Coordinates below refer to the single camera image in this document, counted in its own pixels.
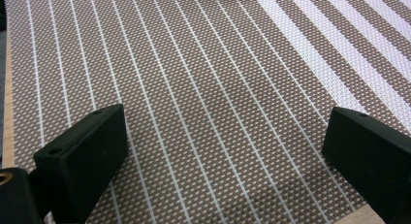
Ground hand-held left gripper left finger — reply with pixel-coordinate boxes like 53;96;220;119
33;103;130;224

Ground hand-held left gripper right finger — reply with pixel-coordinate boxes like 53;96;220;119
321;106;411;224

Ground brown white striped woven placemat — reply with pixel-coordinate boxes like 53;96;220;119
4;0;411;224

